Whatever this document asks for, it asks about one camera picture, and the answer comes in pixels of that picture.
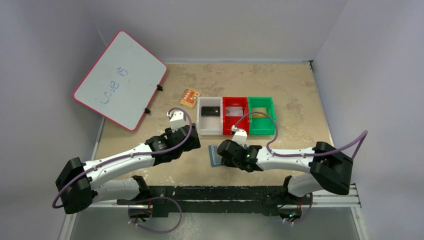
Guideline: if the black whiteboard clip upper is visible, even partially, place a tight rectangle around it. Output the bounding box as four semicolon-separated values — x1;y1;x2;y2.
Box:
156;84;164;92

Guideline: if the orange spiral notebook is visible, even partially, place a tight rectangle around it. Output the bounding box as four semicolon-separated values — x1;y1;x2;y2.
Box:
178;88;202;108

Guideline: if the green plastic bin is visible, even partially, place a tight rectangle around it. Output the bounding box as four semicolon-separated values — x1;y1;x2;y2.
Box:
247;96;277;136

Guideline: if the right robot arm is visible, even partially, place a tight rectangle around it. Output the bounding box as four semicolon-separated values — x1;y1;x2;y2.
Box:
216;140;353;204

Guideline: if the red plastic bin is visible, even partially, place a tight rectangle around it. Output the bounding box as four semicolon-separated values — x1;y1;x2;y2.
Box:
222;96;250;135

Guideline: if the blue card holder wallet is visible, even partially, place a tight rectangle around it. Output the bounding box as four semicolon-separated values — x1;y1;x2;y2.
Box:
208;139;247;168

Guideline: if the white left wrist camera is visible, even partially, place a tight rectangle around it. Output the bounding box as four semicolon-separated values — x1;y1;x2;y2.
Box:
167;110;186;133

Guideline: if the gold card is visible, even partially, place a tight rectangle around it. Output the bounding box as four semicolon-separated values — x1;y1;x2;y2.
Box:
251;107;268;118

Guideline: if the white patterned card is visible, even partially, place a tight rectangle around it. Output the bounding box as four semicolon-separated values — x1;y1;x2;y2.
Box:
225;106;244;117

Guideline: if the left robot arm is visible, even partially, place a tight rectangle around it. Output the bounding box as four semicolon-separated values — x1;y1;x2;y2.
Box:
52;123;201;215

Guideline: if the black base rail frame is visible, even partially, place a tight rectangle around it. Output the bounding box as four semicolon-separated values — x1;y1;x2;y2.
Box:
67;184;362;220

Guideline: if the black card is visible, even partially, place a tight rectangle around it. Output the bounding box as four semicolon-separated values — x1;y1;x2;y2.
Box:
200;106;221;117

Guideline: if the white plastic bin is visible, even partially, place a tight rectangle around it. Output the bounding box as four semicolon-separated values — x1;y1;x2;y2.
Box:
196;97;223;136

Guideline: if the pink-framed whiteboard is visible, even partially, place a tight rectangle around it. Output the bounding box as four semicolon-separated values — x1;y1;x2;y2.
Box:
73;30;168;131

